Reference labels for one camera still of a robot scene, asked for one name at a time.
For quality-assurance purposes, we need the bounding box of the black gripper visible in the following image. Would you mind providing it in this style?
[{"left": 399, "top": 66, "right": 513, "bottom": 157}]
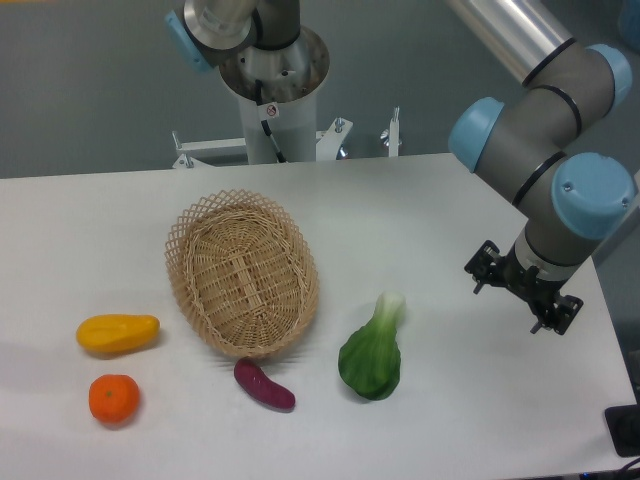
[{"left": 464, "top": 240, "right": 584, "bottom": 335}]

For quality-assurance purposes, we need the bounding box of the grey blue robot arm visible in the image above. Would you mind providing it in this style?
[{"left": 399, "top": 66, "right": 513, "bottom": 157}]
[{"left": 165, "top": 1, "right": 638, "bottom": 334}]

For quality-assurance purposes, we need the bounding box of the green bok choy vegetable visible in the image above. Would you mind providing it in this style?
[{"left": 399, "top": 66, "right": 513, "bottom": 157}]
[{"left": 338, "top": 291, "right": 406, "bottom": 401}]

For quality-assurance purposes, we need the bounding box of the black device at table edge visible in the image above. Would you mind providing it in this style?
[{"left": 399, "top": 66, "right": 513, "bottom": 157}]
[{"left": 604, "top": 404, "right": 639, "bottom": 458}]

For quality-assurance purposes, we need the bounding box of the woven wicker basket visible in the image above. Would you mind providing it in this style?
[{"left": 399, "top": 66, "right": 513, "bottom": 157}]
[{"left": 165, "top": 189, "right": 319, "bottom": 358}]

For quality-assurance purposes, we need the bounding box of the purple sweet potato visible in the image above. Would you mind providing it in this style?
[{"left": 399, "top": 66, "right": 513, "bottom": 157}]
[{"left": 234, "top": 358, "right": 296, "bottom": 411}]

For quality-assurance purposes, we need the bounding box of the yellow papaya fruit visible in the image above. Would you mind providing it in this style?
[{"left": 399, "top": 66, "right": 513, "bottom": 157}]
[{"left": 76, "top": 314, "right": 160, "bottom": 354}]

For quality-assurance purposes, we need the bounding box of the orange mandarin fruit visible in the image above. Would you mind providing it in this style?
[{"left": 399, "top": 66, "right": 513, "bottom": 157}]
[{"left": 88, "top": 374, "right": 140, "bottom": 424}]

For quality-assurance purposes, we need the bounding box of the black cable on pedestal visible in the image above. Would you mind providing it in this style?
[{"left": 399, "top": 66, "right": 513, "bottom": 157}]
[{"left": 253, "top": 78, "right": 289, "bottom": 164}]

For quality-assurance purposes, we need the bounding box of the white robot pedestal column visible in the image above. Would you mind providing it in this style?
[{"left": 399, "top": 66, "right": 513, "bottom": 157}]
[{"left": 238, "top": 94, "right": 317, "bottom": 165}]

